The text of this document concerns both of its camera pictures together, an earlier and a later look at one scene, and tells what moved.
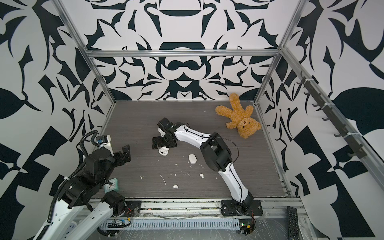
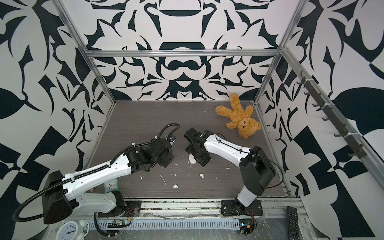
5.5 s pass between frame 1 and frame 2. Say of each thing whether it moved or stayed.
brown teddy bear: stayed
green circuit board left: stayed
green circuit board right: stayed
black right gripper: moved
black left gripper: moved
